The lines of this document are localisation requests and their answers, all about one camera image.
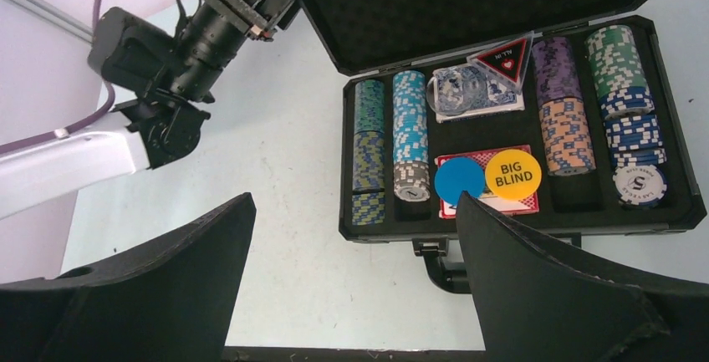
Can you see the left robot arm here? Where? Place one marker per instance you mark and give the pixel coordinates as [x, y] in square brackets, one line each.
[155, 84]

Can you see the yellow round button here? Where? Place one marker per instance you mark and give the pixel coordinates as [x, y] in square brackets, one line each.
[513, 175]

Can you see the green blue chip row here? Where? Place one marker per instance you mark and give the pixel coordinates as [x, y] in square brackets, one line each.
[627, 108]

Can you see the blue round button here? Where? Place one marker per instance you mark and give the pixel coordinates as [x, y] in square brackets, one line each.
[458, 175]

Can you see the clear round dealer button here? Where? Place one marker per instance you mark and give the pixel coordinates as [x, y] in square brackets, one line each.
[453, 90]

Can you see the light blue chip row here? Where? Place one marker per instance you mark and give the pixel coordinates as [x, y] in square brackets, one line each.
[410, 133]

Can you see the triangular all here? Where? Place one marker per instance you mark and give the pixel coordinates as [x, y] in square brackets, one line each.
[506, 62]

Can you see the purple brown chip row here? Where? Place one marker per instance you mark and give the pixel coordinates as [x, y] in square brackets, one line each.
[565, 132]

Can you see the grey poker chip stack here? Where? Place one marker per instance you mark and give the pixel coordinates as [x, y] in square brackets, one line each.
[412, 181]

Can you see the blue card deck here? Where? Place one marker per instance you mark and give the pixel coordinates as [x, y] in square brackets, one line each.
[498, 99]

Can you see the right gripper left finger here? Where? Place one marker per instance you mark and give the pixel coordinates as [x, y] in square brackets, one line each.
[167, 299]

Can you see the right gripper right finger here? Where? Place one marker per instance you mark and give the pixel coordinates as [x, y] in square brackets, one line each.
[541, 299]

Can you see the black poker set case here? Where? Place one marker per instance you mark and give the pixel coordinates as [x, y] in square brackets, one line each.
[376, 39]

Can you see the left aluminium frame post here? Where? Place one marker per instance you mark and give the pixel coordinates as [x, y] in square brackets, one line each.
[48, 13]

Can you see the teal chip row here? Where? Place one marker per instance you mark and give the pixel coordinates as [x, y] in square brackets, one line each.
[368, 171]

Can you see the red card deck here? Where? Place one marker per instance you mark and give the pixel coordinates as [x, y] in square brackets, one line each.
[529, 205]

